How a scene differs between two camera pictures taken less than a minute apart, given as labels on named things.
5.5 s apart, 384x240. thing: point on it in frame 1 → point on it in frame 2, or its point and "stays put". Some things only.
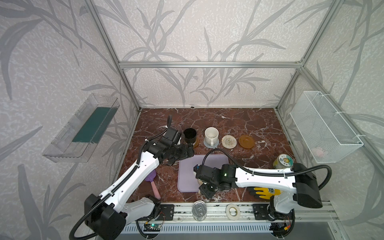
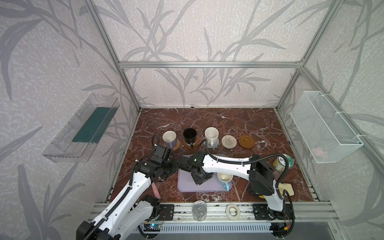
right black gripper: (205, 185) → (199, 177)
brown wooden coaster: (246, 141) stays put
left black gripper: (182, 151) → (169, 169)
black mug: (190, 135) stays put
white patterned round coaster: (229, 141) stays put
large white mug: (211, 136) stays put
